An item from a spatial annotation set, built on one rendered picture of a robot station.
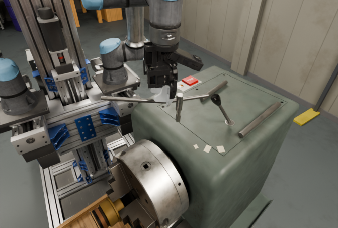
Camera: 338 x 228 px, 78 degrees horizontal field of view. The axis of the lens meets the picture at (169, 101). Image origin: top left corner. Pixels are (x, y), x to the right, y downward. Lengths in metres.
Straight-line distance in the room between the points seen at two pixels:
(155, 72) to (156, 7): 0.15
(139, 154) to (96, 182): 1.26
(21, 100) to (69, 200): 1.02
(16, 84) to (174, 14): 0.86
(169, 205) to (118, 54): 0.79
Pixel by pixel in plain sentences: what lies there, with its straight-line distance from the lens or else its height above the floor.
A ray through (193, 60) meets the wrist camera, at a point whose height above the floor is 1.56.
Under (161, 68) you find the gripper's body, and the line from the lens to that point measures 0.56.
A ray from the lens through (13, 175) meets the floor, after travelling 2.65.
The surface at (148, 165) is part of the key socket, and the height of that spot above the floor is 1.23.
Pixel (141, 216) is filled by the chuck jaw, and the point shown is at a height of 1.11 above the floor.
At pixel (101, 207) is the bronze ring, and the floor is 1.12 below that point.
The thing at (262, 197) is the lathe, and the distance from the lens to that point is 1.56.
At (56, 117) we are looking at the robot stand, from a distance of 1.27.
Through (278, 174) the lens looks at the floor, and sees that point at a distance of 2.43.
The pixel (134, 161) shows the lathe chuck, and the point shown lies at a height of 1.24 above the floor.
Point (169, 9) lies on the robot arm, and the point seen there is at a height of 1.70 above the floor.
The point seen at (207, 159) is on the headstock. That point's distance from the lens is 0.71.
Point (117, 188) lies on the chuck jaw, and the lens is 0.79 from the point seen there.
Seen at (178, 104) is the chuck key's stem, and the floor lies 1.40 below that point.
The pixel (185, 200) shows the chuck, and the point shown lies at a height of 1.12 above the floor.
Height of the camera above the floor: 1.81
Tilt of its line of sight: 37 degrees down
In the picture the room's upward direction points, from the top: straight up
